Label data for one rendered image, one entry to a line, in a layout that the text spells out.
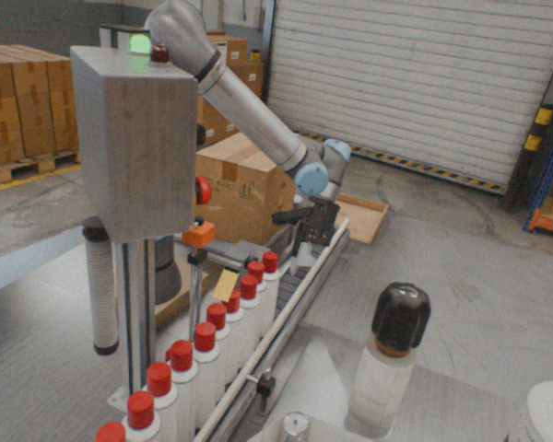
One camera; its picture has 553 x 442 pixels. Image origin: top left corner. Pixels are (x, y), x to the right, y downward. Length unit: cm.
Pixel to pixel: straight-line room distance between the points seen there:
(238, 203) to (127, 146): 86
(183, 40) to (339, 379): 72
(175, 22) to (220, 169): 54
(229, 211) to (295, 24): 432
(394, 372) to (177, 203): 44
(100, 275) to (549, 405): 72
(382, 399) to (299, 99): 492
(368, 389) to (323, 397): 14
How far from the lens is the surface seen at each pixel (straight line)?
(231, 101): 88
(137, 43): 58
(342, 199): 184
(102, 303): 63
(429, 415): 96
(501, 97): 486
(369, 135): 520
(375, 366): 76
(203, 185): 55
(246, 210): 131
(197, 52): 86
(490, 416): 102
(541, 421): 85
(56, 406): 98
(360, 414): 84
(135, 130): 48
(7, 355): 110
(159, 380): 64
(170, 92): 48
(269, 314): 96
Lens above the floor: 156
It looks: 27 degrees down
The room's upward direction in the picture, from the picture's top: 8 degrees clockwise
